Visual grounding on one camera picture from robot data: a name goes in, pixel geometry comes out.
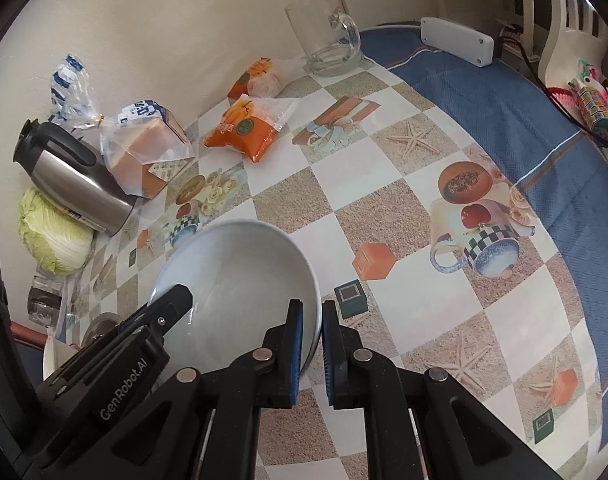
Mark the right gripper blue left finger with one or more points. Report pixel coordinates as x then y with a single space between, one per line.
292 349

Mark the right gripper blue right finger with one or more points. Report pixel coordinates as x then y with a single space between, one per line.
333 354

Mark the pale blue white bowl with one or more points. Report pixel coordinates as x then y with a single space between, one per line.
242 275

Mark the white square bowl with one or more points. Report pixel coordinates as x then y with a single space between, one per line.
55 355

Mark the stainless steel round pan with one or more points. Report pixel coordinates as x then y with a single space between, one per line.
99 327

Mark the oval tray with glasses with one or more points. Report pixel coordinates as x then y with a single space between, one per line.
66 286

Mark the patterned plastic tablecloth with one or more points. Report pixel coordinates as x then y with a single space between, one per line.
451 213

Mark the napa cabbage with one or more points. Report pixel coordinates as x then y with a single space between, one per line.
61 245

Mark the orange snack packet front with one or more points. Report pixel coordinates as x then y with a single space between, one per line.
251 125

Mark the orange snack packet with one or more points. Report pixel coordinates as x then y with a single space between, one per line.
251 125
267 77

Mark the bagged sliced bread loaf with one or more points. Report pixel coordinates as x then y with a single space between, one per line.
142 146

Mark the orange snack packet back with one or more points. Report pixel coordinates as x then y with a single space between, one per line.
267 77

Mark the stainless steel thermos jug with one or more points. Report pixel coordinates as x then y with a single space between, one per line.
72 175

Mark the clear glass mug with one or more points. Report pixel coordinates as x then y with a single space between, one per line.
327 34

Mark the white power strip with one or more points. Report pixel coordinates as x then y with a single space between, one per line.
458 40

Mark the white plastic chair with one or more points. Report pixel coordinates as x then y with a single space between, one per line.
577 36

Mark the glass teapot brown handle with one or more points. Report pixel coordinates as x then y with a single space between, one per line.
43 307

